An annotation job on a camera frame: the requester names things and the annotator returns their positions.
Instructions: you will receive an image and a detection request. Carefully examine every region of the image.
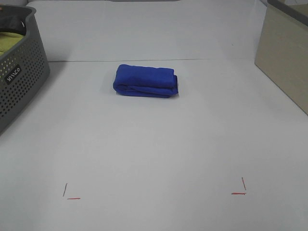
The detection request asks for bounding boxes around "blue towel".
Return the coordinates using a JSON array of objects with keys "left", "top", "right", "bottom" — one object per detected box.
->
[{"left": 113, "top": 64, "right": 179, "bottom": 98}]

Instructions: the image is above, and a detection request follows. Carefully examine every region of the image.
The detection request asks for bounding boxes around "grey perforated laundry basket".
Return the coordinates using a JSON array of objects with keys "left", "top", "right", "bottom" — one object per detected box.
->
[{"left": 0, "top": 5, "right": 50, "bottom": 132}]

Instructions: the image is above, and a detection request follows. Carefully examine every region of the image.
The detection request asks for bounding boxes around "beige storage bin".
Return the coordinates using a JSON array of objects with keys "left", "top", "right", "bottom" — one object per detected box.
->
[{"left": 255, "top": 0, "right": 308, "bottom": 113}]

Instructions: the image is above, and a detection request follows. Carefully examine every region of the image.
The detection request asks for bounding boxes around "yellow-green towel in basket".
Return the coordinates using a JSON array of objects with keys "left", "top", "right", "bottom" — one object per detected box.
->
[{"left": 0, "top": 32, "right": 24, "bottom": 56}]

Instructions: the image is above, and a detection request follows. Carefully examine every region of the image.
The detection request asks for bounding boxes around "black cloth in basket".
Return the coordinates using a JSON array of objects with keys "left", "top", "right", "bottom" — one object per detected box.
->
[{"left": 0, "top": 15, "right": 26, "bottom": 36}]

